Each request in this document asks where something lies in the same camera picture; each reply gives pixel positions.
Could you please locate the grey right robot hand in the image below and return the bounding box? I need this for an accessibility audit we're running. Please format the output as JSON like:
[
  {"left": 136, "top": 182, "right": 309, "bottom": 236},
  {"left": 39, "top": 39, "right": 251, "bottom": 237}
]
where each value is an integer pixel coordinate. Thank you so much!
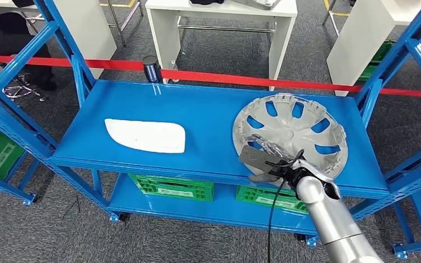
[{"left": 238, "top": 133, "right": 299, "bottom": 185}]

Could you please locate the silver plastic wheel cover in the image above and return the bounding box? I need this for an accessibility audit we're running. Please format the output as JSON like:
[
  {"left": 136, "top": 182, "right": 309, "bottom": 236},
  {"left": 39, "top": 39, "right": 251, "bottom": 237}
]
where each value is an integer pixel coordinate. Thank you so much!
[{"left": 231, "top": 93, "right": 349, "bottom": 183}]

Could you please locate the white plastic panel part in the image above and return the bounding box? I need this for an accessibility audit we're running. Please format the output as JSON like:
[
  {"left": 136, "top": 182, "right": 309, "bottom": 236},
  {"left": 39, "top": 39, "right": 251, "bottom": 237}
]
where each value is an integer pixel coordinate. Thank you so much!
[{"left": 104, "top": 118, "right": 186, "bottom": 155}]

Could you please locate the red barrier tape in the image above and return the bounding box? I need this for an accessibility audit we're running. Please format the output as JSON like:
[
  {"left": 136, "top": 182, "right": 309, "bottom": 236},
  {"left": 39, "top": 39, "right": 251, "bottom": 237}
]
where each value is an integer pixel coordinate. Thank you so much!
[{"left": 0, "top": 54, "right": 421, "bottom": 99}]

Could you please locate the clear plastic bottle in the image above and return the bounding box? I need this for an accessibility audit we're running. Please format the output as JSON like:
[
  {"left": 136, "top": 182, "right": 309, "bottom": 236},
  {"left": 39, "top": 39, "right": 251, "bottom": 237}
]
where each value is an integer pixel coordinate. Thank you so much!
[{"left": 170, "top": 60, "right": 180, "bottom": 83}]

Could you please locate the white table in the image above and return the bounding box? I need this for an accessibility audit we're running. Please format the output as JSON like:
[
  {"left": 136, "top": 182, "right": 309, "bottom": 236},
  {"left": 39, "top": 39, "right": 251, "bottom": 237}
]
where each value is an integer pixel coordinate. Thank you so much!
[
  {"left": 144, "top": 0, "right": 298, "bottom": 92},
  {"left": 326, "top": 0, "right": 421, "bottom": 98},
  {"left": 0, "top": 0, "right": 118, "bottom": 80}
]

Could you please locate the grey flat device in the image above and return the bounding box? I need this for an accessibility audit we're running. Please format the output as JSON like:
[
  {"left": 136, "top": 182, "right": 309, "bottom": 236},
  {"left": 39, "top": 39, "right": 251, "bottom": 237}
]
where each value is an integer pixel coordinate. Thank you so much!
[{"left": 232, "top": 0, "right": 281, "bottom": 10}]

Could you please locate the black cloth item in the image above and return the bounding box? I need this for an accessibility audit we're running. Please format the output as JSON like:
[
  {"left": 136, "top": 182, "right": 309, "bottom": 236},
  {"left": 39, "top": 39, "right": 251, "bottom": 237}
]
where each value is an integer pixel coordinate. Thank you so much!
[{"left": 189, "top": 0, "right": 226, "bottom": 6}]

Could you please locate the chrome chair base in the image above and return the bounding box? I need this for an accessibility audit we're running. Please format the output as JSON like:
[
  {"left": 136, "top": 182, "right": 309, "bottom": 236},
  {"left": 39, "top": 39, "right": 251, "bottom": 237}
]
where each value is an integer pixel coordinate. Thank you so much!
[{"left": 1, "top": 72, "right": 48, "bottom": 102}]

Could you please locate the person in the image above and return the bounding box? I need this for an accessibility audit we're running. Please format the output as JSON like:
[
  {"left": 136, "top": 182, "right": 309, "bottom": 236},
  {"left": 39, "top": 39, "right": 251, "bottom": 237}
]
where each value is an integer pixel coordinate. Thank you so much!
[{"left": 0, "top": 0, "right": 57, "bottom": 92}]

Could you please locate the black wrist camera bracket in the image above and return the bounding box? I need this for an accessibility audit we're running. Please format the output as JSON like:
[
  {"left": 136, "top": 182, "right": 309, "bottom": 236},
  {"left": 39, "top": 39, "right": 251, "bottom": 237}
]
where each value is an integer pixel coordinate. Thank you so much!
[{"left": 268, "top": 163, "right": 342, "bottom": 201}]

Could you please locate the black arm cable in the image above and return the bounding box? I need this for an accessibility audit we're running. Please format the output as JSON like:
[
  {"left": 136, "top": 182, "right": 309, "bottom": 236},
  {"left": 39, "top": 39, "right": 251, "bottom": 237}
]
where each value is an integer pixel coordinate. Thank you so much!
[{"left": 265, "top": 148, "right": 306, "bottom": 263}]

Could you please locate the black barrier post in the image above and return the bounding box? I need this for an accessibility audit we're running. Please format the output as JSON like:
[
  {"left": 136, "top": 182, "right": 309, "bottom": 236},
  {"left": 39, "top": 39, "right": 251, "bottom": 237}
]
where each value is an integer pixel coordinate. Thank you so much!
[{"left": 142, "top": 55, "right": 163, "bottom": 84}]

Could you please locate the thin black wire piece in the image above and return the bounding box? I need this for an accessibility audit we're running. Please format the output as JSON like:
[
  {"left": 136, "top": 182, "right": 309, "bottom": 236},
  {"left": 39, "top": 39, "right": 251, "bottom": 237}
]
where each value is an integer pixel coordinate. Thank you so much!
[{"left": 62, "top": 195, "right": 82, "bottom": 220}]

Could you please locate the steel tube frame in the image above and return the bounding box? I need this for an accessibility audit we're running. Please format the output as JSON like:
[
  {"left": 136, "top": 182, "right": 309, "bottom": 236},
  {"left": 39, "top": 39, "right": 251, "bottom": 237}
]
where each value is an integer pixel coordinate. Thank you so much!
[{"left": 99, "top": 0, "right": 145, "bottom": 48}]

